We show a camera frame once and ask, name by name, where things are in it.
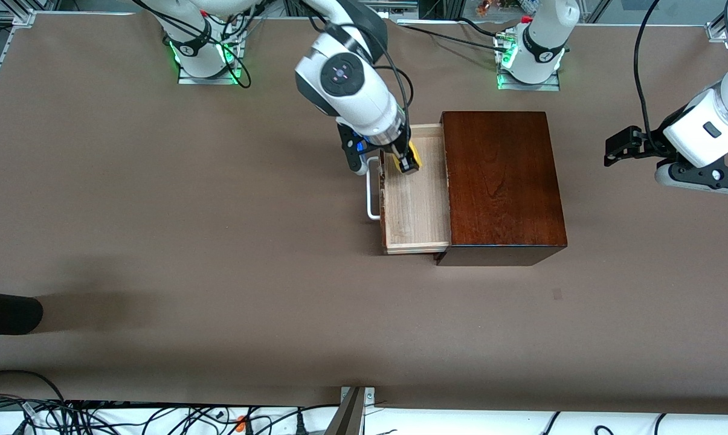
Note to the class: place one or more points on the aluminium frame corner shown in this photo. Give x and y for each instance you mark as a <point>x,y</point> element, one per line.
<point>715,30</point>

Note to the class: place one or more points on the aluminium profile beam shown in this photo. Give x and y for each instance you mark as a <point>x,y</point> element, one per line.
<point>345,417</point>

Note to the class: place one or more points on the dark brown wooden cabinet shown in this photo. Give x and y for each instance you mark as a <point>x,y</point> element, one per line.
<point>502,181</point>

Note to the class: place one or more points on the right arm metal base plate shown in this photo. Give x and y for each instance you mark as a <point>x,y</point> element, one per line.
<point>185,80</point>

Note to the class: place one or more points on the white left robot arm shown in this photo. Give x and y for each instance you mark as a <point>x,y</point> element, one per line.
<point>545,36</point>

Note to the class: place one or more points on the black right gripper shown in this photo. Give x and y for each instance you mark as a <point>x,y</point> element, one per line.
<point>400,151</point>

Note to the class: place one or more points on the metal table edge bracket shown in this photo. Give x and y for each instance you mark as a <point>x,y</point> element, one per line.
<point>370,396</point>

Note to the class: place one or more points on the black rounded object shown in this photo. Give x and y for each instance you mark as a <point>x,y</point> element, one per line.
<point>7,313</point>

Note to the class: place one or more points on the aluminium frame rail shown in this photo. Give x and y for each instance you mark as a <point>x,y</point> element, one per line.
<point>1,54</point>

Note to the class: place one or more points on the yellow cube block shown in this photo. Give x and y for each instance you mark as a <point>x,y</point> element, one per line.
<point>395,158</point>

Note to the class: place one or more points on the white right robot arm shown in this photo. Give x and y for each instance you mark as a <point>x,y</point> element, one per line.
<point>351,84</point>

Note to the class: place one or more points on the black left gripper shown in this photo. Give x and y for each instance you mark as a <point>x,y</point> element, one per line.
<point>649,147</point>

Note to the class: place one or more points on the white power strip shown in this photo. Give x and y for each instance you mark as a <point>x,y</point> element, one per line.
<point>394,7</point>

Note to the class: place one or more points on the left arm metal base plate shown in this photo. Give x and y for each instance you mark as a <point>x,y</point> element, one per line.
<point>508,86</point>

